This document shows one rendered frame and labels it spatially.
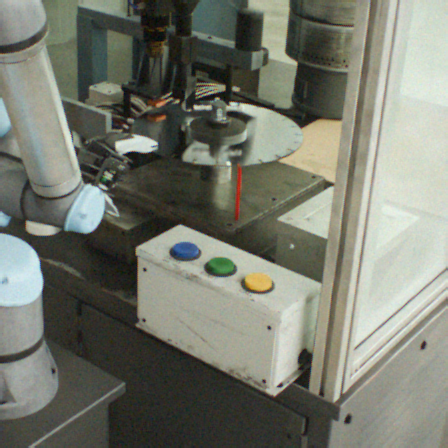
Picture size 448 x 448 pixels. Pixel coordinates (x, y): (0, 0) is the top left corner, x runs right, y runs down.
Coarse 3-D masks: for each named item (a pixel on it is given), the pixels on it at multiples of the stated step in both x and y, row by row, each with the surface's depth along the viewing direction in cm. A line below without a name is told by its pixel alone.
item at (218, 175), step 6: (204, 168) 172; (210, 168) 172; (216, 168) 171; (222, 168) 172; (228, 168) 173; (204, 174) 173; (210, 174) 172; (216, 174) 172; (222, 174) 172; (228, 174) 174; (204, 180) 174; (210, 180) 173; (216, 180) 173; (222, 180) 173; (228, 180) 174
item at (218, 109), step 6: (216, 102) 169; (222, 102) 169; (198, 108) 168; (204, 108) 168; (210, 108) 168; (216, 108) 167; (222, 108) 168; (228, 108) 169; (234, 108) 169; (240, 108) 169; (210, 114) 169; (216, 114) 168; (222, 114) 167; (216, 120) 169; (222, 120) 169
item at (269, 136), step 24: (144, 120) 174; (168, 120) 174; (192, 120) 175; (240, 120) 176; (264, 120) 177; (288, 120) 178; (168, 144) 163; (192, 144) 164; (216, 144) 165; (240, 144) 165; (264, 144) 166; (288, 144) 167
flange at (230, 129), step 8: (200, 120) 172; (208, 120) 169; (224, 120) 169; (232, 120) 173; (192, 128) 169; (200, 128) 169; (208, 128) 168; (216, 128) 168; (224, 128) 169; (232, 128) 169; (240, 128) 170; (200, 136) 167; (208, 136) 166; (216, 136) 166; (224, 136) 166; (232, 136) 166; (240, 136) 168
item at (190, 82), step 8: (176, 64) 167; (176, 72) 168; (184, 72) 167; (176, 80) 168; (184, 80) 168; (192, 80) 173; (176, 88) 168; (184, 88) 168; (192, 88) 172; (176, 96) 168; (184, 96) 168; (192, 96) 174; (192, 104) 175
